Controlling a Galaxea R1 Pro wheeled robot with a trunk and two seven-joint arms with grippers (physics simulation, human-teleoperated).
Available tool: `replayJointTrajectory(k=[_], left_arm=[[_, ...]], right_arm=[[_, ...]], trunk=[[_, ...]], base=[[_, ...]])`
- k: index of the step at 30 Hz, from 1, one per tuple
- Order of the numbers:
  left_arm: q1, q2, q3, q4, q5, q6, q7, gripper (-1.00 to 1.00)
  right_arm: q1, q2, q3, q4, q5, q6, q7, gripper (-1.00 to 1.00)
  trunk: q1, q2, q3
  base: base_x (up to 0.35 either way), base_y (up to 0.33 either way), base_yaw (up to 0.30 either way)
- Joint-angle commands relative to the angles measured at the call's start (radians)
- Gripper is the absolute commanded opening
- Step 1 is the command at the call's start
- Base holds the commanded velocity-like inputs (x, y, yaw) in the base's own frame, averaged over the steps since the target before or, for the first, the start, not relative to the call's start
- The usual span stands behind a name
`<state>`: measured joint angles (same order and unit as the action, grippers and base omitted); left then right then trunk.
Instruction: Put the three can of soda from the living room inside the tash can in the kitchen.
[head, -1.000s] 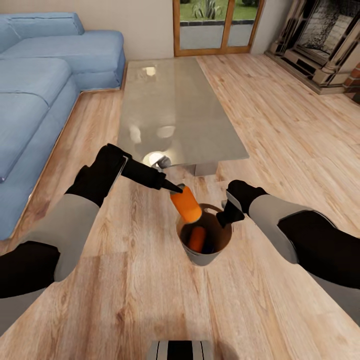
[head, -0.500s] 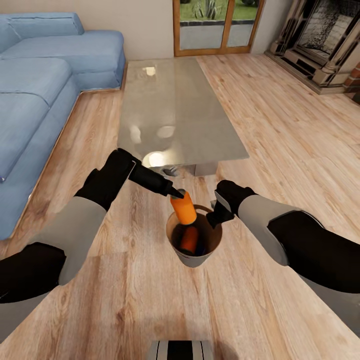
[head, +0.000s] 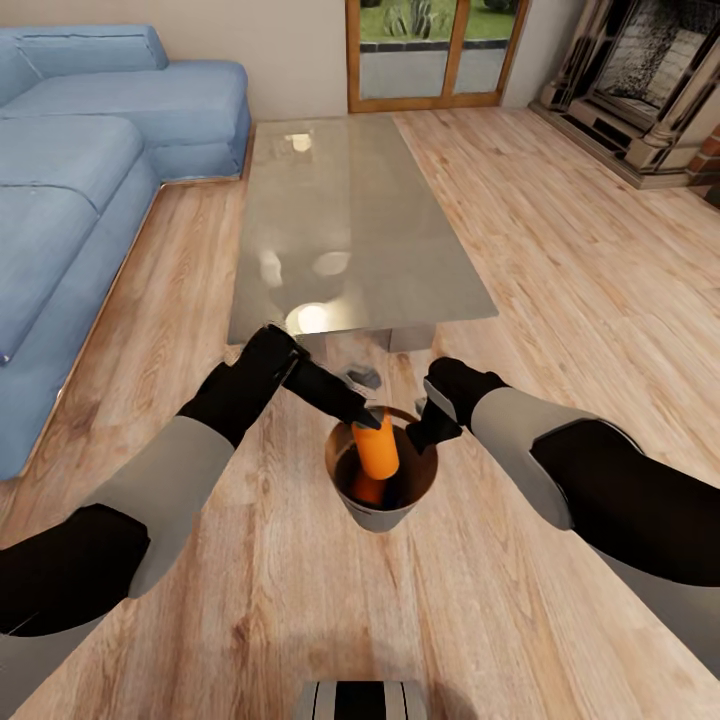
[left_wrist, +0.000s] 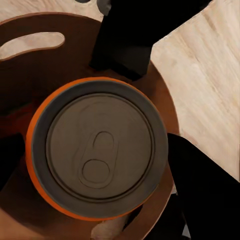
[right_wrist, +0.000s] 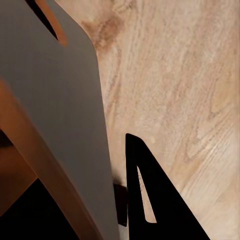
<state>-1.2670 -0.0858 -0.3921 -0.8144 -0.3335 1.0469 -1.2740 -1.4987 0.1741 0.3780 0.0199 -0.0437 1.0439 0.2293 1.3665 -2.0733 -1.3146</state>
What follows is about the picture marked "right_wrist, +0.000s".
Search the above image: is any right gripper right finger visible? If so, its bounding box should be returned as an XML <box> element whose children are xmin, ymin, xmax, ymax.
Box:
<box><xmin>125</xmin><ymin>133</ymin><xmax>210</xmax><ymax>240</ymax></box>

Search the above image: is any trash can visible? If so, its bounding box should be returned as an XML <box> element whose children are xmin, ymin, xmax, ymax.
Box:
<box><xmin>0</xmin><ymin>0</ymin><xmax>120</xmax><ymax>240</ymax></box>

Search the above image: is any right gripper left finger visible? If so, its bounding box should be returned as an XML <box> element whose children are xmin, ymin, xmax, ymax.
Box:
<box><xmin>0</xmin><ymin>178</ymin><xmax>79</xmax><ymax>240</ymax></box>

